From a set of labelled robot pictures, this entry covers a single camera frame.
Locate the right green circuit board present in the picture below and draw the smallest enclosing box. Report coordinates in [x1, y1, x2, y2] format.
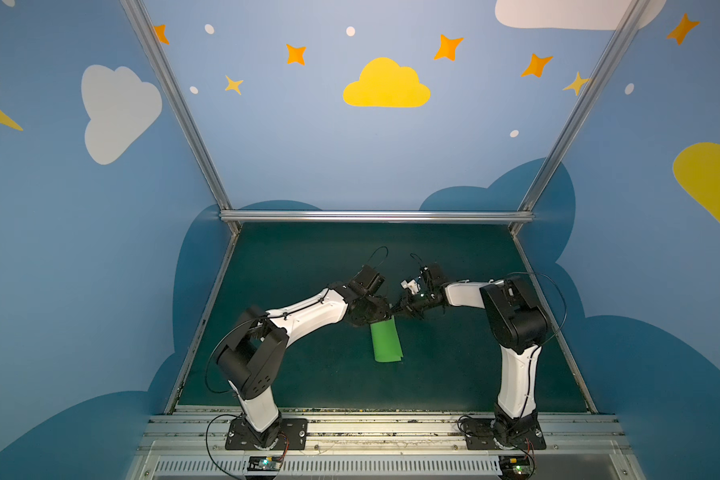
[499, 456, 534, 480]

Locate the green circuit board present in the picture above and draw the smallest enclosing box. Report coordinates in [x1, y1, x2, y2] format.
[499, 456, 534, 480]
[246, 456, 283, 473]

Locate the green square paper sheet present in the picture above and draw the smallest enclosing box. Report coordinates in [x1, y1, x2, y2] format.
[370, 317, 403, 363]

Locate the aluminium back frame rail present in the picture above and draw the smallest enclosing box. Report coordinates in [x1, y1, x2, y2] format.
[220, 210, 534, 225]

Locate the aluminium left frame post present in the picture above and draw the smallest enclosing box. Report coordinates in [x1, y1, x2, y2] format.
[120, 0, 232, 213]

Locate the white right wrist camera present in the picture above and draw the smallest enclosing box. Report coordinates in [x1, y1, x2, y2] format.
[401, 279, 421, 295]

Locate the aluminium left floor rail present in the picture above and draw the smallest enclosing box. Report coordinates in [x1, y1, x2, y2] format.
[163, 233, 239, 415]

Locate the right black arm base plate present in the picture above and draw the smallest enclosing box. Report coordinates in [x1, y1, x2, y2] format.
[457, 416, 547, 450]

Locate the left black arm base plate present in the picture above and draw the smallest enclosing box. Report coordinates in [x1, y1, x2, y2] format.
[224, 417, 308, 451]

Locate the aluminium right frame post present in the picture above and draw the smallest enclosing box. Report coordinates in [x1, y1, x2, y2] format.
[517, 0, 650, 223]

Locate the aluminium right floor rail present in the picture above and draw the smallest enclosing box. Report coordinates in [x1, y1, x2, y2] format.
[510, 233, 599, 414]

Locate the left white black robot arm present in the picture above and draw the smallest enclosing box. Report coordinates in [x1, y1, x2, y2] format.
[210, 265, 391, 450]

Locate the aluminium floor rail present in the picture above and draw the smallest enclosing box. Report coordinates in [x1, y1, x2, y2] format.
[163, 233, 239, 415]
[510, 233, 599, 414]

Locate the aluminium frame post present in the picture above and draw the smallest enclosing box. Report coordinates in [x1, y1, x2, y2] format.
[120, 0, 232, 213]
[517, 0, 650, 223]

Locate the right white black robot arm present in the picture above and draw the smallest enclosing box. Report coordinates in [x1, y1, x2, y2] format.
[392, 264, 551, 452]

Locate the left green circuit board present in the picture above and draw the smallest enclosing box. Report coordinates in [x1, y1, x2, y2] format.
[246, 456, 283, 473]

